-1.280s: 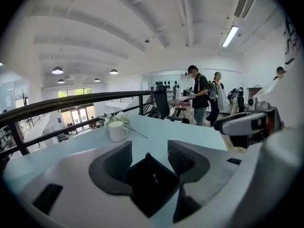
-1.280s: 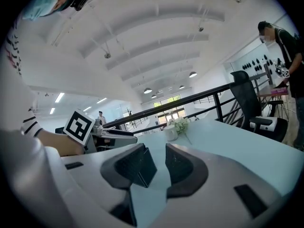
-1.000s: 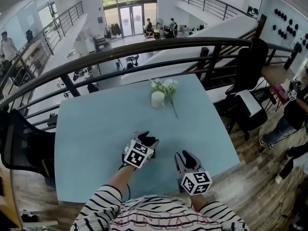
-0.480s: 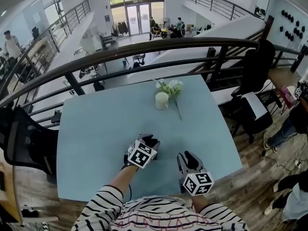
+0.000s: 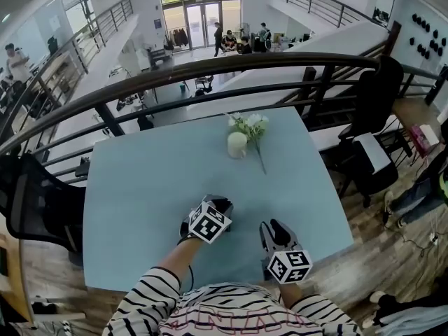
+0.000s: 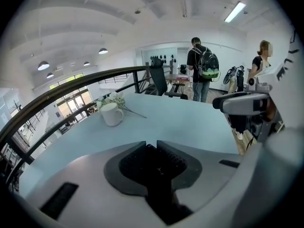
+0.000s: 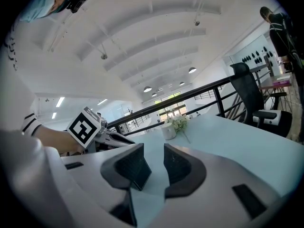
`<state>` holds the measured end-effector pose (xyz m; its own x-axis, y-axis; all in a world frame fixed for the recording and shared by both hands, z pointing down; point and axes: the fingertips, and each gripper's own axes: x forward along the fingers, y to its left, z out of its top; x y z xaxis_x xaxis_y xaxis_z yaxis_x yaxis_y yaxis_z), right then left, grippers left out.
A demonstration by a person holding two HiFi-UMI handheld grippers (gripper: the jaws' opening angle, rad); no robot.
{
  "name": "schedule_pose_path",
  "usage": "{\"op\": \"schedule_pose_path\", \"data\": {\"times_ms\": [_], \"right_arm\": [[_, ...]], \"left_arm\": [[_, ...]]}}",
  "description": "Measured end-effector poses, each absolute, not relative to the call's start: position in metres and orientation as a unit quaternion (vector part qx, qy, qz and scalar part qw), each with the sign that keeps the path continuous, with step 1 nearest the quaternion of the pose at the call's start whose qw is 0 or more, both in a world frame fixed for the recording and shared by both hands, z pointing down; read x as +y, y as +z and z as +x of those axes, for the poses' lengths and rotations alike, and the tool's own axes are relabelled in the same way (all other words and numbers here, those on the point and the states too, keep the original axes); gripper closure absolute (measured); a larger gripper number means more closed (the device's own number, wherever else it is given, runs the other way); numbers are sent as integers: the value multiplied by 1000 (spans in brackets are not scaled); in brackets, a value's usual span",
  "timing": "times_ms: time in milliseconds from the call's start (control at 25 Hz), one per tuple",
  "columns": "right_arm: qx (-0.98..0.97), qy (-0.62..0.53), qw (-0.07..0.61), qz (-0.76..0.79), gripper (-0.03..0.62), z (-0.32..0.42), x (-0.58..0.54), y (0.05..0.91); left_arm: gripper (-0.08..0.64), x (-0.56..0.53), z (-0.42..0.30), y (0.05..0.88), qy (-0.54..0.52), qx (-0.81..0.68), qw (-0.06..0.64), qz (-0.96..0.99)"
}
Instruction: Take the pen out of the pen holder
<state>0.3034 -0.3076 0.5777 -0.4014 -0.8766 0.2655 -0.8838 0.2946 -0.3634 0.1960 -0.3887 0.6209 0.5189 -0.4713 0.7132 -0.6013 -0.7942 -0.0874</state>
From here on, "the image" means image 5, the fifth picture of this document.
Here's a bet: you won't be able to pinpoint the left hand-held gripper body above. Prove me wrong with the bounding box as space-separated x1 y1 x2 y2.
179 194 232 246

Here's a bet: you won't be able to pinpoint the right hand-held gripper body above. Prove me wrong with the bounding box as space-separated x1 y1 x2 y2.
261 238 313 285

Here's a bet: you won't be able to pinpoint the black square container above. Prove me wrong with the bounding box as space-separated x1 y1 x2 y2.
223 198 235 233

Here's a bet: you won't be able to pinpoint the person's right forearm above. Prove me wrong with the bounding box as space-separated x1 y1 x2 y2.
278 281 304 309

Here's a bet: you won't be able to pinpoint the person's left forearm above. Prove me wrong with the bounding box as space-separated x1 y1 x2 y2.
150 237 204 284

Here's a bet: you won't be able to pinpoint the person's striped shirt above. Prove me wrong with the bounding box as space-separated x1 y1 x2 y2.
101 266 362 336

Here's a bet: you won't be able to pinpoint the white mug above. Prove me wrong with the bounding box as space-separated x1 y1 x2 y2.
227 132 249 160

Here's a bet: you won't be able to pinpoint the white artificial flowers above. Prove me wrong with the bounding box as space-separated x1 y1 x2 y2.
225 112 270 176

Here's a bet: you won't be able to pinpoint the white seat cushion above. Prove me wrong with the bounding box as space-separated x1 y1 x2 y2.
352 133 392 170

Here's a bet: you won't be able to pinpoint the black curved balcony railing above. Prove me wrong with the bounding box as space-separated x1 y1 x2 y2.
0 52 448 185

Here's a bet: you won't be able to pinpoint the pink box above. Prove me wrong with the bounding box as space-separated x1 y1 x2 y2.
409 124 430 151

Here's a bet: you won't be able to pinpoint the black mesh office chair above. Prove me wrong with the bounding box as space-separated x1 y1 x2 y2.
0 152 87 256

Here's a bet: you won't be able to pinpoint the black chair with draped jacket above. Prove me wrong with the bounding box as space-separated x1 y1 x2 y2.
336 55 414 209

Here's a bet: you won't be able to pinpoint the brown wooden desk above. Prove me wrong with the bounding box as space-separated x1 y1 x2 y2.
391 96 442 155

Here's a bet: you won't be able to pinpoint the white box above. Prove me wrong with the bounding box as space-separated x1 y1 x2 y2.
419 124 440 147

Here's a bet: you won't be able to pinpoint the clothes rack with dark coats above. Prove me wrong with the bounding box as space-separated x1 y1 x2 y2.
164 28 190 49

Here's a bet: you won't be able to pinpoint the glass entrance door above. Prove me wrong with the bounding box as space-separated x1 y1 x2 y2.
183 0 223 50

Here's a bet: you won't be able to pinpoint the light wooden board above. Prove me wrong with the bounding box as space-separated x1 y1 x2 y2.
0 232 36 328

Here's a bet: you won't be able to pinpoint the black side balcony railing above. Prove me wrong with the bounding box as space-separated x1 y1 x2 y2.
0 0 134 143

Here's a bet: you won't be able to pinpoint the black straight mezzanine railing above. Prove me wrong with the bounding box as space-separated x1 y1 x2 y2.
269 0 390 28

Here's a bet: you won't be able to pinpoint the group of black wall-hung bags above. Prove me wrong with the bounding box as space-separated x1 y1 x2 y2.
409 12 448 61

